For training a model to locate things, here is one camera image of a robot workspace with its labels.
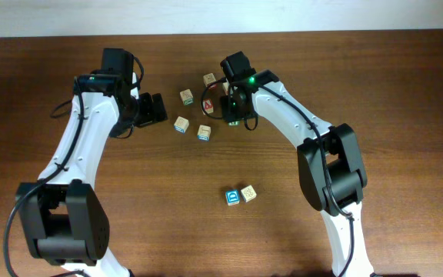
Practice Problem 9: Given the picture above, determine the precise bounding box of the wooden block blue letter side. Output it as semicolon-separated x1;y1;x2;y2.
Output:
197;125;212;142

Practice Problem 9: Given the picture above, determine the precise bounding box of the wooden block red picture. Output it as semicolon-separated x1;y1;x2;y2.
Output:
222;82;228;95

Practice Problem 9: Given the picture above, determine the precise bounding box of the wooden block red side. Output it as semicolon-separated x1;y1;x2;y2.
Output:
203;73;217;89

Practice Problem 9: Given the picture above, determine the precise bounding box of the wooden pretzel block blue side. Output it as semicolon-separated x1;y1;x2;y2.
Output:
174;116;189;133

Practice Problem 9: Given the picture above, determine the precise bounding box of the wooden block green side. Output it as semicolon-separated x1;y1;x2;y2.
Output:
179;89;194;105

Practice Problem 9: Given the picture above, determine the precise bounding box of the blue letter D block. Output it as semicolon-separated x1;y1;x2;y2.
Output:
225;190;240;206

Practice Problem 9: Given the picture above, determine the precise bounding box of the red letter A block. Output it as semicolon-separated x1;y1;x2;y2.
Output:
202;98;214;114

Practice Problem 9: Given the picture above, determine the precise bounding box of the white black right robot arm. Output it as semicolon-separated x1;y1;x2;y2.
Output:
220;52;375;276

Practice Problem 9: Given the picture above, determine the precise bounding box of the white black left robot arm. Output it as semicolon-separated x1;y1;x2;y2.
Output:
7;48;168;276

